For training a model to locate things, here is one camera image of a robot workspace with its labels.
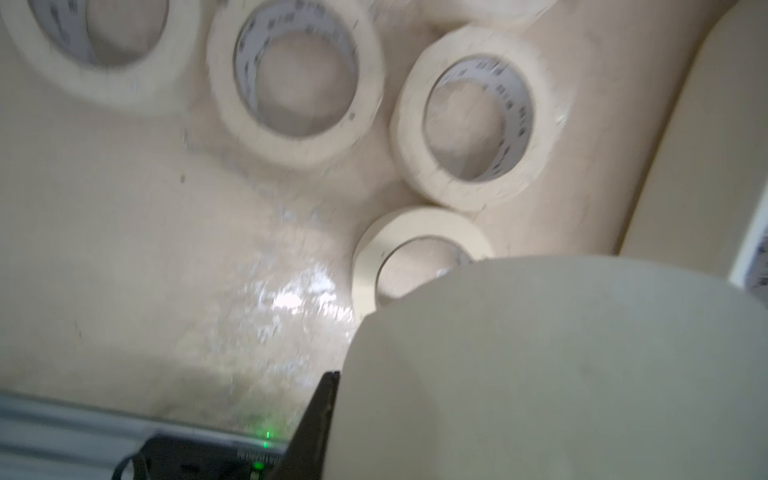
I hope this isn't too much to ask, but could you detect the white plastic storage box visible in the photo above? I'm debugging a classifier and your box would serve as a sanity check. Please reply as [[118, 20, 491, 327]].
[[620, 1, 767, 289]]

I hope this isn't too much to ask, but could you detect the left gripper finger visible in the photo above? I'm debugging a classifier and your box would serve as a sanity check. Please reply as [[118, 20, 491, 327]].
[[267, 371, 341, 480]]

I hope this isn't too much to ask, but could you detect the masking tape roll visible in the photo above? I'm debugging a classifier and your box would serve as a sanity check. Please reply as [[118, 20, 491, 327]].
[[1, 0, 216, 116], [207, 1, 385, 171], [351, 206, 496, 320], [420, 0, 558, 29], [323, 256, 767, 479], [390, 25, 560, 212]]

